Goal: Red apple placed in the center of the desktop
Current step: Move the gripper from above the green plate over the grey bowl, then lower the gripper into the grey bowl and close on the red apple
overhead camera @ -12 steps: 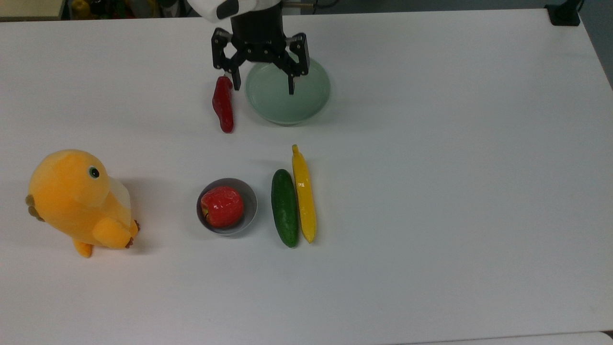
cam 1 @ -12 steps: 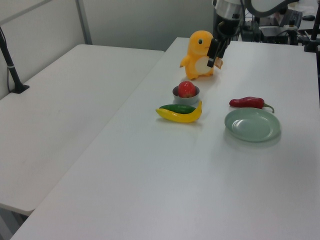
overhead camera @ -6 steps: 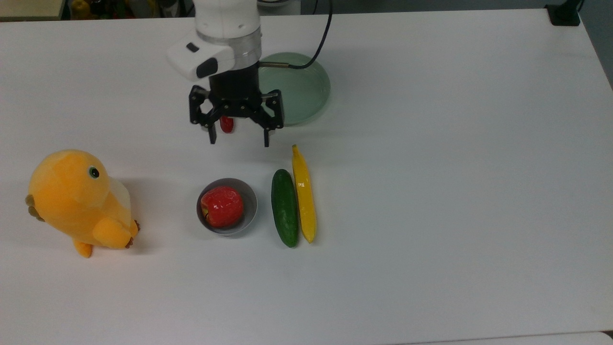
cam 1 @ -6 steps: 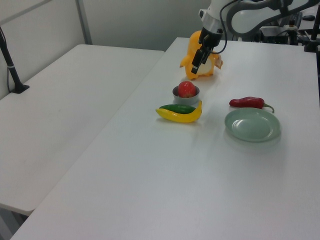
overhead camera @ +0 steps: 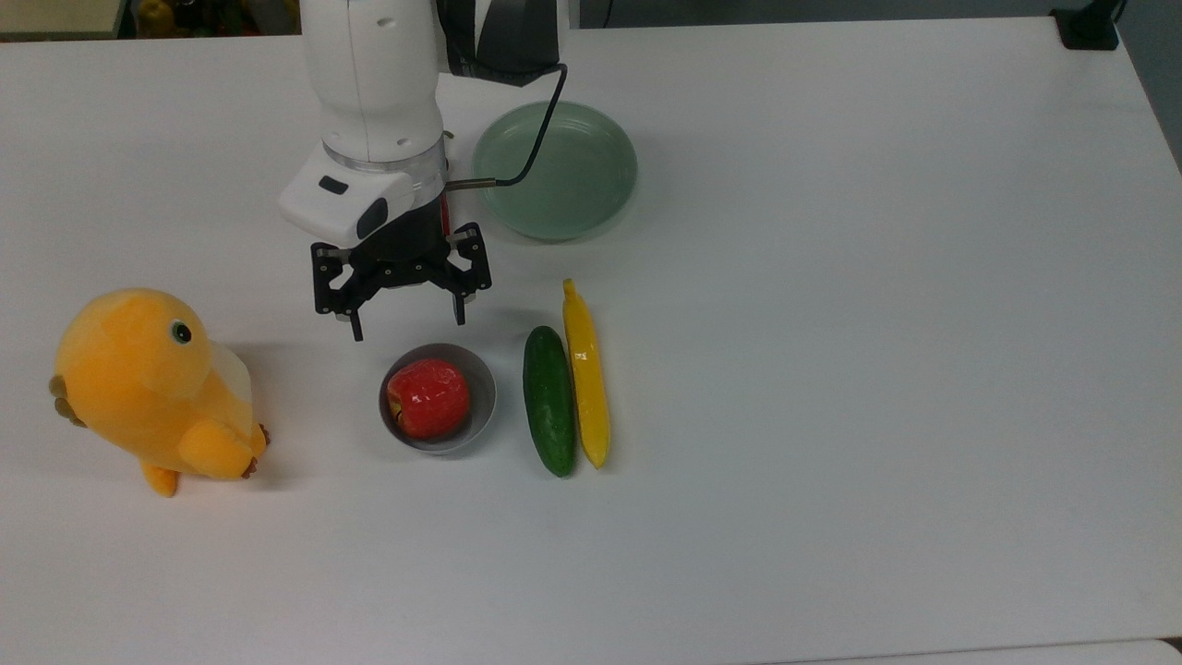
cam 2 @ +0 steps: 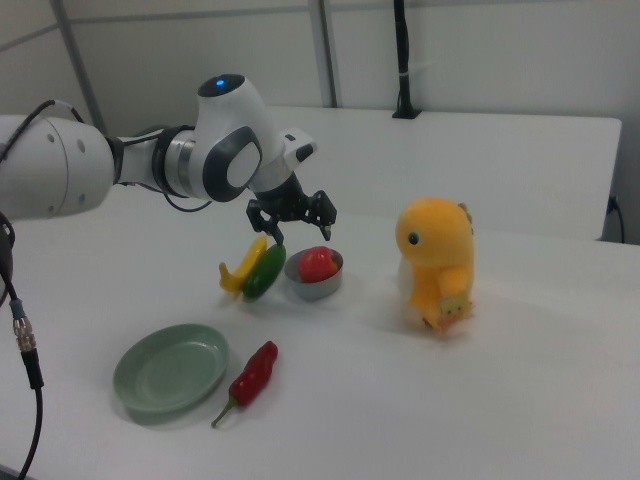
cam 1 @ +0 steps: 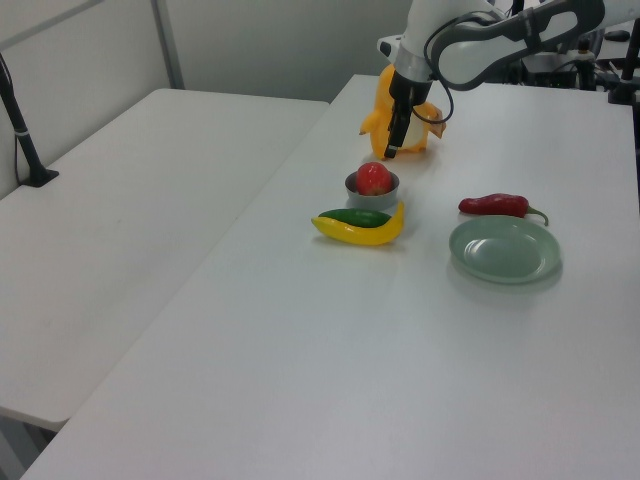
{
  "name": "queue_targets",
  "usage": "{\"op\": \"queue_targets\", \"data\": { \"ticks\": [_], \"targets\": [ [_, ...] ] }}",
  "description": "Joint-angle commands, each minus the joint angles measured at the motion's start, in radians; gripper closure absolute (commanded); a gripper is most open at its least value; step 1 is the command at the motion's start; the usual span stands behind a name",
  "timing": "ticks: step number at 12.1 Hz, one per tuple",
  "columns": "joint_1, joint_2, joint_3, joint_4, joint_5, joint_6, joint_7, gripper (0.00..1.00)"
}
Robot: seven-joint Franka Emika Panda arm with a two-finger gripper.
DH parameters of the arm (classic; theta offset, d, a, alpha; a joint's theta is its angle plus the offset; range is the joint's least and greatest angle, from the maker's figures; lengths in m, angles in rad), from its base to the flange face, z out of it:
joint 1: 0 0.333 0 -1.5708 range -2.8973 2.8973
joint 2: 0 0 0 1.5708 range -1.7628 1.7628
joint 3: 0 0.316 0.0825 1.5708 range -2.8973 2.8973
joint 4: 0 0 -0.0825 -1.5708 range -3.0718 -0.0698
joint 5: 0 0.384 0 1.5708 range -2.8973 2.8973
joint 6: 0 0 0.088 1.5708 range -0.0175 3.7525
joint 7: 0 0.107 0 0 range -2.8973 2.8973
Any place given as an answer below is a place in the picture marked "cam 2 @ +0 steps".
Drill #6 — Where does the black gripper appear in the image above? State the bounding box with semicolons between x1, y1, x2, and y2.
245;172;338;247

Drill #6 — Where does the red apple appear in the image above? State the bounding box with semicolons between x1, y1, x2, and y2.
297;245;337;285

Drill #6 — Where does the green cucumber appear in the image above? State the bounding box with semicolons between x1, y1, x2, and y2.
242;243;288;302

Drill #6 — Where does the yellow banana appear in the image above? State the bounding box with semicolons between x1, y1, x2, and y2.
218;234;269;294

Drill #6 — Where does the grey metal bowl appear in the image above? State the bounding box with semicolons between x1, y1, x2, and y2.
283;249;346;302

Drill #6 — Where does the yellow plush dinosaur toy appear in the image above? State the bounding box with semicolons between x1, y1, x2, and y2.
395;195;477;337

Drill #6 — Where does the red chili pepper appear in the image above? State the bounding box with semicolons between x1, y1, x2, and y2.
210;340;280;429

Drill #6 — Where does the black pole with base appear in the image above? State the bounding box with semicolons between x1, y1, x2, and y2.
391;0;422;121

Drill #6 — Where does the pale green plate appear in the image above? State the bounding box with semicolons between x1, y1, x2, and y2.
112;323;232;415

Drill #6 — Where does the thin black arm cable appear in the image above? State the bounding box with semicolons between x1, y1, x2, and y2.
0;98;87;162

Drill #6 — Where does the thick black cable metal connector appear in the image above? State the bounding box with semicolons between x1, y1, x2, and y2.
0;209;47;480

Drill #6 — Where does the black wall cable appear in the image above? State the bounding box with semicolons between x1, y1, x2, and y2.
606;194;627;244

